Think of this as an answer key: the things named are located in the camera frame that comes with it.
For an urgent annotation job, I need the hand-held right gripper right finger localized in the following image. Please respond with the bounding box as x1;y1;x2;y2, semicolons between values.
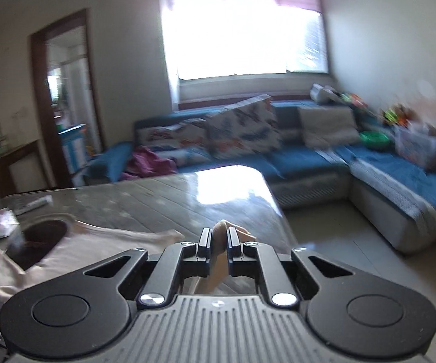
227;227;355;307

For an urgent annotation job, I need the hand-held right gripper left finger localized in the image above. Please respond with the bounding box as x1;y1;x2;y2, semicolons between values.
84;228;213;309

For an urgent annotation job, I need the cream knit garment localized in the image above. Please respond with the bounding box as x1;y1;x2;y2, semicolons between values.
0;219;258;303

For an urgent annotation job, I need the purple cloth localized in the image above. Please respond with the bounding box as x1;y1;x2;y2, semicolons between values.
121;147;177;181

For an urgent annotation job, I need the small butterfly print cushion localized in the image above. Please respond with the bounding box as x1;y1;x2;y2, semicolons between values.
135;119;213;167

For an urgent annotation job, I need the blue corner sofa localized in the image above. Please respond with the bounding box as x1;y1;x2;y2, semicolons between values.
85;96;436;256

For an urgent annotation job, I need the large butterfly print cushion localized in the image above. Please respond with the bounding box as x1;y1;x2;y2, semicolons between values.
206;94;283;159

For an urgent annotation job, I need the grey cushion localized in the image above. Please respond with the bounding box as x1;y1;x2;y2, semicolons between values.
297;105;360;148

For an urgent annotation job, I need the blue cabinet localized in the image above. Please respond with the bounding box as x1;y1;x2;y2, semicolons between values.
58;124;88;176

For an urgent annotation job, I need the blue sofa blanket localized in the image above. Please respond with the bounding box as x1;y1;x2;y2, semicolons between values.
335;144;436;231

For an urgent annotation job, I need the grey remote control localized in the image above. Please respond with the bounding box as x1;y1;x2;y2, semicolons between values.
14;196;54;215

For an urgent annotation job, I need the green plastic basin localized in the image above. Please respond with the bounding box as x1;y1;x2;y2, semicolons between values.
360;130;391;151

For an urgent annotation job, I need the white plush toy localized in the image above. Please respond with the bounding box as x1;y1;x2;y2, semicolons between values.
311;83;340;104

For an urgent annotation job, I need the orange green plush toy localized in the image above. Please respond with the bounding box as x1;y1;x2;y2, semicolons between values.
339;93;368;108

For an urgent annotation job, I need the dark wooden side table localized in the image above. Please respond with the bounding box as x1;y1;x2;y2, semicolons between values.
0;140;41;201

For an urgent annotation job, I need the clear plastic storage box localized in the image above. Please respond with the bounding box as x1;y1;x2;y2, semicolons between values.
394;123;436;171

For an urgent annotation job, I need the window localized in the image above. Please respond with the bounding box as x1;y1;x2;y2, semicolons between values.
161;0;330;82

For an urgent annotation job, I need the brown wooden door frame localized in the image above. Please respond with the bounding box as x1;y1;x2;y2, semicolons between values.
30;8;103;188

